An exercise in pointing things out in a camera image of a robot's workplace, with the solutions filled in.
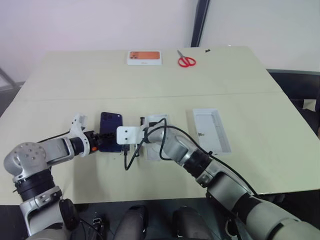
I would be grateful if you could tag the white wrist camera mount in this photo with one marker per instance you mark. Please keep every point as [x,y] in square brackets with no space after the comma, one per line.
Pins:
[128,135]
[80,125]

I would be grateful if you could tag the dark vertical post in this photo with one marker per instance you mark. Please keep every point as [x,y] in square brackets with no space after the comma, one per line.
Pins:
[200,22]

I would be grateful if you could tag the dark blue smartphone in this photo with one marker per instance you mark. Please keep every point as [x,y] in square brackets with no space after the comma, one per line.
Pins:
[111,122]

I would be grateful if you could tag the dark rounded shape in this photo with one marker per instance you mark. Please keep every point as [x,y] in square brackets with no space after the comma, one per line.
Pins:
[132,221]
[188,222]

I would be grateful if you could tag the small black clip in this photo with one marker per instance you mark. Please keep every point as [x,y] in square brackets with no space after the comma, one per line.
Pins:
[207,50]

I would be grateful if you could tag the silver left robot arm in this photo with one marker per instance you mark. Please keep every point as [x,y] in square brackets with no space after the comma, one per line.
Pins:
[30,156]

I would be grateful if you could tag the grey metal frame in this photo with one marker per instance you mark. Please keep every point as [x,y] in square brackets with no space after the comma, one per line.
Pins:
[6,81]

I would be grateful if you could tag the phone box with orange picture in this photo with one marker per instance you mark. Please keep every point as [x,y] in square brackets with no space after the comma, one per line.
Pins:
[145,57]

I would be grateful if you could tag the white box lid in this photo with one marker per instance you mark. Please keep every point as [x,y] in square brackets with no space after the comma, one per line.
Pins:
[155,152]

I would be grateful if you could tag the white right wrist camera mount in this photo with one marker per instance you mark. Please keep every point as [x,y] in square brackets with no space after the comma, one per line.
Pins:
[128,135]

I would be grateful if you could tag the white open box tray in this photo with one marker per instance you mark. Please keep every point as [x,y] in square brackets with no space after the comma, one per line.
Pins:
[212,130]

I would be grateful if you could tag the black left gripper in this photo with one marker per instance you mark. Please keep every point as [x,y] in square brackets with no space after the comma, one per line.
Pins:
[95,142]

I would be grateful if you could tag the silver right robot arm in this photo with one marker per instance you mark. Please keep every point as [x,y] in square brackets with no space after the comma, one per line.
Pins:
[225,182]

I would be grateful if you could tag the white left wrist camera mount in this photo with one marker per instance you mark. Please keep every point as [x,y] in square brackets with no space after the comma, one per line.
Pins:
[80,125]

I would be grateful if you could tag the black office chair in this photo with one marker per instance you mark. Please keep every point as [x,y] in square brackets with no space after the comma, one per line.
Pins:
[297,85]

